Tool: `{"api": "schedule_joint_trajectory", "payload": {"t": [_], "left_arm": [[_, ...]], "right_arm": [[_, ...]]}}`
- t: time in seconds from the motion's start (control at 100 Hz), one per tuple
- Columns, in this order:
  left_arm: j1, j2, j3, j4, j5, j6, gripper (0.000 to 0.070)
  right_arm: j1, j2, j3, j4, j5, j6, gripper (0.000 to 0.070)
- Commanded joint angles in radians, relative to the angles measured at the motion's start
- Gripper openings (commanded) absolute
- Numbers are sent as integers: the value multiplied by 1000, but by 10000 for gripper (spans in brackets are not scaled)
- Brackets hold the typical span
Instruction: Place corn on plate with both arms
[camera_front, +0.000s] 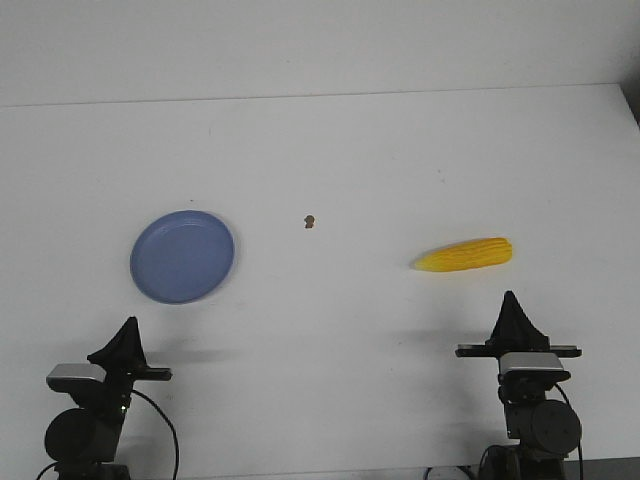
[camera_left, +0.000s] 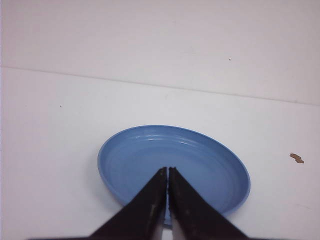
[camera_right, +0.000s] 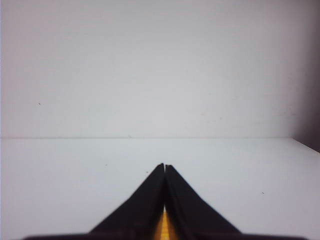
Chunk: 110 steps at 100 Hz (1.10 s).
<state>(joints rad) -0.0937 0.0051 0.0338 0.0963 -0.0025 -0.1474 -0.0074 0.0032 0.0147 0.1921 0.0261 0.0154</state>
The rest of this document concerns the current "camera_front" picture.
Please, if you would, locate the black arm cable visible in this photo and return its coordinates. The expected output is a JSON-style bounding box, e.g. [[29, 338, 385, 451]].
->
[[34, 389, 180, 480], [554, 382, 585, 480]]

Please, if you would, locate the small brown table stain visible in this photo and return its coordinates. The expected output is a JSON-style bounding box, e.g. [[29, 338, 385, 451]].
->
[[304, 215, 315, 229]]

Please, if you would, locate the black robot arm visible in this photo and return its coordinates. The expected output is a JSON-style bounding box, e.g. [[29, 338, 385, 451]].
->
[[455, 291, 582, 479], [44, 316, 180, 479]]

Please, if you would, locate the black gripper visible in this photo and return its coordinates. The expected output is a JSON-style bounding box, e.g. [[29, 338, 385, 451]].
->
[[87, 316, 172, 381], [455, 291, 582, 358]]

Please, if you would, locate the yellow corn cob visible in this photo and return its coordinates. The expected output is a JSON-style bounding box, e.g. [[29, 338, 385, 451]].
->
[[412, 237, 513, 273]]

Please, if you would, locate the blue round plate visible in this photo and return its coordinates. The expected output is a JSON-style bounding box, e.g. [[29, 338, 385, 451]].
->
[[129, 210, 235, 304]]

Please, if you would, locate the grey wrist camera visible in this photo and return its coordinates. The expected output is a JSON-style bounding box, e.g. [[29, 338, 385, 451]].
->
[[46, 363, 106, 393], [498, 352, 564, 375]]

